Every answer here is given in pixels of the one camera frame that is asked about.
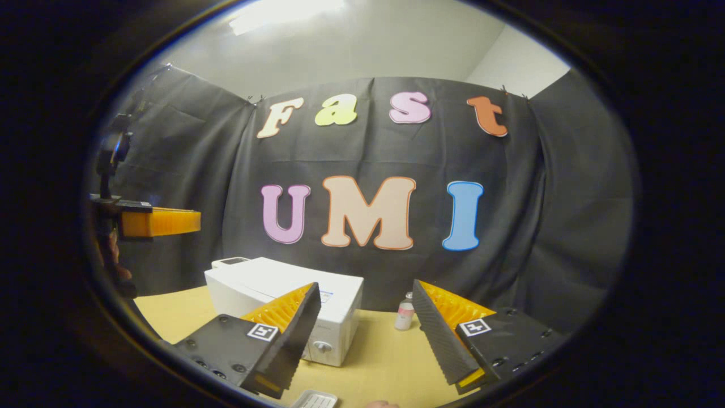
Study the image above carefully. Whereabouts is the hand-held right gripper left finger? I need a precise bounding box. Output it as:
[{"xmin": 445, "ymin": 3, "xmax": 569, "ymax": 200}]
[{"xmin": 173, "ymin": 282, "xmax": 322, "ymax": 399}]

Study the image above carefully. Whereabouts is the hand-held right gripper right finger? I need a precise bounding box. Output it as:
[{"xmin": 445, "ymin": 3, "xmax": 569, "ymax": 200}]
[{"xmin": 412, "ymin": 279, "xmax": 567, "ymax": 396}]

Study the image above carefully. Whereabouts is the white microwave oven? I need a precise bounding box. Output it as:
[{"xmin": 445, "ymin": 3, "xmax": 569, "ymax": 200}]
[{"xmin": 204, "ymin": 257, "xmax": 364, "ymax": 367}]

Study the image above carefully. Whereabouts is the small clear bottle pink label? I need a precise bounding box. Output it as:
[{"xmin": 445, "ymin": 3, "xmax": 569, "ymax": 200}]
[{"xmin": 395, "ymin": 292, "xmax": 415, "ymax": 332}]

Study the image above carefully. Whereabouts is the white rectangular tray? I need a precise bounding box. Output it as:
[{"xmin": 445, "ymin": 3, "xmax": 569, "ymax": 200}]
[{"xmin": 289, "ymin": 389, "xmax": 339, "ymax": 408}]

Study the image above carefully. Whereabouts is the black backdrop cloth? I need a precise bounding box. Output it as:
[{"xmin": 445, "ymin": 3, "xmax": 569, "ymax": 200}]
[{"xmin": 99, "ymin": 63, "xmax": 635, "ymax": 341}]

